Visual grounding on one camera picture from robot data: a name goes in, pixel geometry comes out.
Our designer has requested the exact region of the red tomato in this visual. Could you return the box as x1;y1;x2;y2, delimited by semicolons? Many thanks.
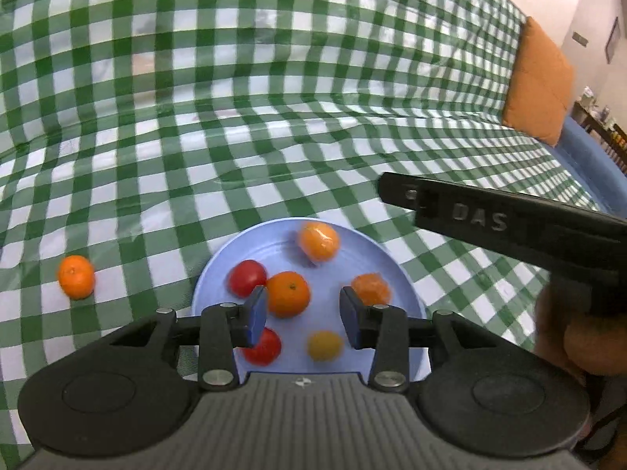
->
228;260;268;299
242;327;282;366

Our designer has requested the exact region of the small yellow fruit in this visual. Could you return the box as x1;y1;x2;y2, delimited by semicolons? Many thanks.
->
307;330;344;363

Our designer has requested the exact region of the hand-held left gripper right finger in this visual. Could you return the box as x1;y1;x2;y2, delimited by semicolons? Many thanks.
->
339;285;505;392

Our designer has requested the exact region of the green checkered tablecloth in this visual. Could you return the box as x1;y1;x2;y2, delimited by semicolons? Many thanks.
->
0;0;615;451

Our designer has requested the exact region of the light blue plate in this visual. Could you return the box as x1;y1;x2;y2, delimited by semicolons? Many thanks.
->
191;217;432;385

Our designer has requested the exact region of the cluttered wooden shelf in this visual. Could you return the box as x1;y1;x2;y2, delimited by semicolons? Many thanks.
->
571;85;627;177

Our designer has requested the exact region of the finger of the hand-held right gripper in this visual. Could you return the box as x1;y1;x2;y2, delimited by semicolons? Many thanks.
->
379;172;627;276

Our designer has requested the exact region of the orange cushion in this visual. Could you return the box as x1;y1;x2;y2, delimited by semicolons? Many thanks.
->
502;16;576;148

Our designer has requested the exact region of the framed wall picture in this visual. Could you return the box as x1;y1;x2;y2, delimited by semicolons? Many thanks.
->
605;16;620;64

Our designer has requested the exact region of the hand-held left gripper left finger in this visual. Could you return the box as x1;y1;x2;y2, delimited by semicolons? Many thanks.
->
105;286;269;392

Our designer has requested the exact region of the plastic-wrapped orange mandarin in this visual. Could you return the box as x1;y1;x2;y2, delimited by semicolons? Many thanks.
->
351;273;393;306
297;221;341;265

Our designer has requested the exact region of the blue sofa armrest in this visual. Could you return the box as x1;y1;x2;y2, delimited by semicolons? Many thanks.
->
553;115;627;216

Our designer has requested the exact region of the person's right hand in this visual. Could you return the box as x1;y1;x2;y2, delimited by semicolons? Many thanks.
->
533;281;627;389

